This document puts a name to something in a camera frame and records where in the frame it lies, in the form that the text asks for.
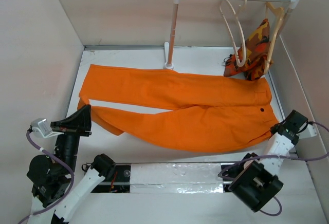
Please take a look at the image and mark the wooden hanger with garment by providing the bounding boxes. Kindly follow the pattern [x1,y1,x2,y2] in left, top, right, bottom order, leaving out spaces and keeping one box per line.
[263,2,284,75]

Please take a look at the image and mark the orange trousers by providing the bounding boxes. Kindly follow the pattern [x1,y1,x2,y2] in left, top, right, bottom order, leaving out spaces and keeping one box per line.
[78,65,278,153]

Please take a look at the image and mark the orange camouflage garment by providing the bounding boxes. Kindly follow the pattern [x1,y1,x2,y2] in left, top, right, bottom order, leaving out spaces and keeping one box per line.
[224,19,270,81]

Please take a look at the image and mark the empty wooden hanger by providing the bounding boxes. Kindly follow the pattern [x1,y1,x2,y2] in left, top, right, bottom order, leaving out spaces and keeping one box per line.
[218,0,248,68]

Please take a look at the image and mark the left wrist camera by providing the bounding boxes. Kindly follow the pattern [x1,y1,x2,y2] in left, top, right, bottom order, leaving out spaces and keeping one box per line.
[30,118,61,139]

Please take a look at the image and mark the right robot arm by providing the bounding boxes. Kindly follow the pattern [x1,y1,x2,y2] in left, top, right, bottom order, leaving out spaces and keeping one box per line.
[219,110,308,212]

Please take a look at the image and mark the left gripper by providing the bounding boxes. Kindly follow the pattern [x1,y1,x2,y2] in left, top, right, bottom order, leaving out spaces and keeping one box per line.
[52,103,93,173]

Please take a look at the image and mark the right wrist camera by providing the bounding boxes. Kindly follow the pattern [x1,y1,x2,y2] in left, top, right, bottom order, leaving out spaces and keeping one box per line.
[298,123,317,139]

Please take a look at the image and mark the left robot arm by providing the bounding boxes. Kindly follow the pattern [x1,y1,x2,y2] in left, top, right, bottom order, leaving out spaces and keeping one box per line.
[21,104,116,223]

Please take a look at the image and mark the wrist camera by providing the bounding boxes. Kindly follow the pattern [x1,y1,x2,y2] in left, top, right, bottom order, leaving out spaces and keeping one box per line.
[30,118,61,139]
[298,123,317,139]

